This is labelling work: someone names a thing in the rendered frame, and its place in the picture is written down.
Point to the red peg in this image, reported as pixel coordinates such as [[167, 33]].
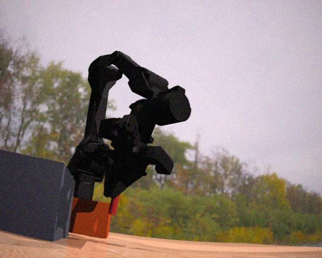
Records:
[[113, 205]]

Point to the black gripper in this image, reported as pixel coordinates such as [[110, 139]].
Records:
[[125, 164]]

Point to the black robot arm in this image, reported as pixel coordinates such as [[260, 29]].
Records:
[[162, 106]]

